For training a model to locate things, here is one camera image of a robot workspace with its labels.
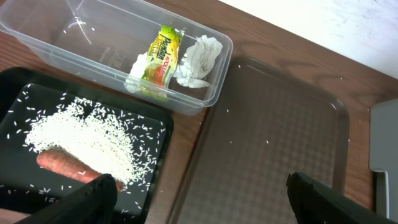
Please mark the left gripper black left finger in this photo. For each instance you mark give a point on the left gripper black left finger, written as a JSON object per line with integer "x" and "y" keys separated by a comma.
{"x": 92, "y": 203}

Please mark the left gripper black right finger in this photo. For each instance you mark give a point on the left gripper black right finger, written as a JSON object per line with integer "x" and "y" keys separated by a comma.
{"x": 315, "y": 203}

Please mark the orange carrot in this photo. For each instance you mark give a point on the orange carrot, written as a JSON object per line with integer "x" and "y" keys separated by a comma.
{"x": 60, "y": 162}

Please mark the green yellow snack packet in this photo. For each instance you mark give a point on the green yellow snack packet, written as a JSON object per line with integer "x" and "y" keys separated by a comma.
{"x": 162, "y": 56}

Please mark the white paper wrapper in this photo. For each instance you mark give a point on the white paper wrapper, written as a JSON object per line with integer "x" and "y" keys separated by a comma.
{"x": 198, "y": 62}

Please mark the grey dishwasher rack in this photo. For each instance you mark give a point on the grey dishwasher rack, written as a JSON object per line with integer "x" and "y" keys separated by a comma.
{"x": 383, "y": 156}

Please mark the clear plastic waste bin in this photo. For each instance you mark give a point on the clear plastic waste bin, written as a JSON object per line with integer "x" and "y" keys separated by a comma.
{"x": 101, "y": 40}

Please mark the pile of white rice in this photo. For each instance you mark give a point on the pile of white rice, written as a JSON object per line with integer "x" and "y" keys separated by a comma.
{"x": 97, "y": 139}

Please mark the dark brown serving tray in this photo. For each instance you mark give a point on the dark brown serving tray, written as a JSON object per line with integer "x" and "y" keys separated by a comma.
{"x": 266, "y": 125}

